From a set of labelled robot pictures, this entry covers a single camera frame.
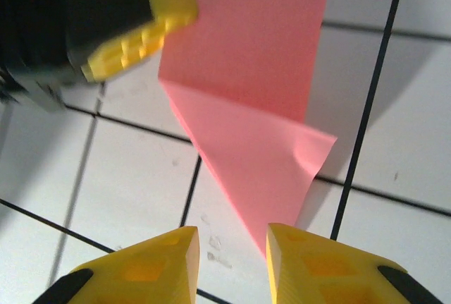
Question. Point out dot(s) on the pink cloth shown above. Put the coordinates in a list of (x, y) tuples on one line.
[(246, 53)]

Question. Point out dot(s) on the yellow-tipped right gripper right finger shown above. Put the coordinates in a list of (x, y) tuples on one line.
[(317, 272)]

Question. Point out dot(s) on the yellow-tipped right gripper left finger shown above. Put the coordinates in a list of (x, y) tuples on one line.
[(148, 272)]

